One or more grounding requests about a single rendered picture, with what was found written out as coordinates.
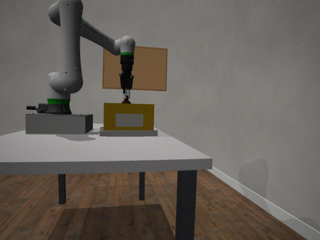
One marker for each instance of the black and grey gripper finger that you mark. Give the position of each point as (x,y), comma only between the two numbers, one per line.
(129,85)
(123,83)

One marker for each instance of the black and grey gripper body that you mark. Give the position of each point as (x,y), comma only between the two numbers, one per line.
(126,68)

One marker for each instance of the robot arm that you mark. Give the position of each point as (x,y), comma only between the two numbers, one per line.
(68,15)

